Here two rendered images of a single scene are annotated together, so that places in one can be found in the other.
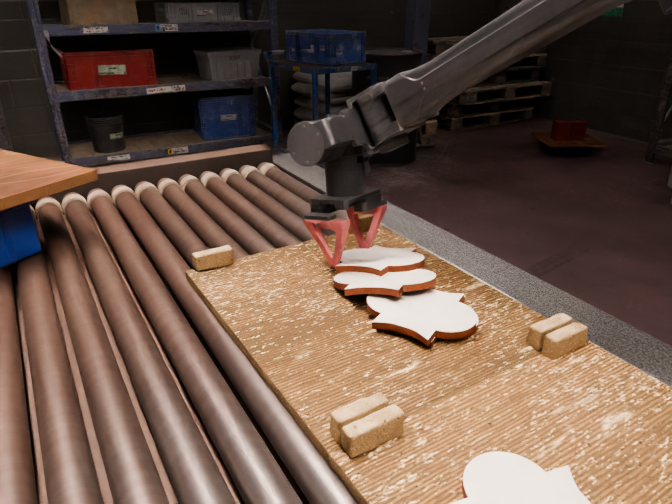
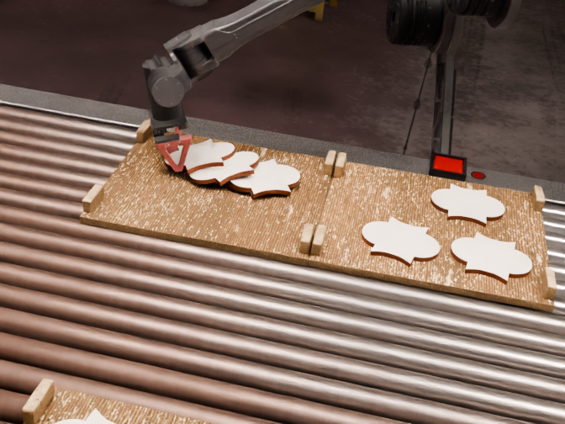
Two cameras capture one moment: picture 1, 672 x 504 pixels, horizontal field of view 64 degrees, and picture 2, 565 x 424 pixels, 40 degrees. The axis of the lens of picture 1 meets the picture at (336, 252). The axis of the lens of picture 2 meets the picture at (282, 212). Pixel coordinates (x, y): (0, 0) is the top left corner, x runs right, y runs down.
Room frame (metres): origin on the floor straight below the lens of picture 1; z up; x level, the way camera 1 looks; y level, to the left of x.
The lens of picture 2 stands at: (-0.28, 0.84, 1.74)
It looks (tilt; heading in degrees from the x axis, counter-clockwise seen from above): 34 degrees down; 310
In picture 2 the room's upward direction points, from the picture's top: 5 degrees clockwise
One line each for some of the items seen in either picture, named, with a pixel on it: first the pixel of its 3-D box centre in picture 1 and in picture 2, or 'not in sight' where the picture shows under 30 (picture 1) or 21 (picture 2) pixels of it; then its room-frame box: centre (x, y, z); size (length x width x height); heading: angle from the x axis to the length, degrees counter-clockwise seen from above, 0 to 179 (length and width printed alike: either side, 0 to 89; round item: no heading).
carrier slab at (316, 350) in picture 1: (360, 304); (218, 188); (0.62, -0.03, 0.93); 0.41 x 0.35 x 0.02; 32
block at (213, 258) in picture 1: (213, 258); (92, 198); (0.72, 0.18, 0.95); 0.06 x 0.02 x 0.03; 122
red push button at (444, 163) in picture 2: not in sight; (447, 166); (0.38, -0.47, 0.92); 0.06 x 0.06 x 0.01; 31
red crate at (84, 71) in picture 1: (108, 67); not in sight; (4.50, 1.81, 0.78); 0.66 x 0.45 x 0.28; 119
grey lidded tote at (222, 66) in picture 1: (228, 63); not in sight; (4.94, 0.94, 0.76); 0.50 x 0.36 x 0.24; 125
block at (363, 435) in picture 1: (373, 430); (319, 240); (0.37, -0.03, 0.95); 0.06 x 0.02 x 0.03; 122
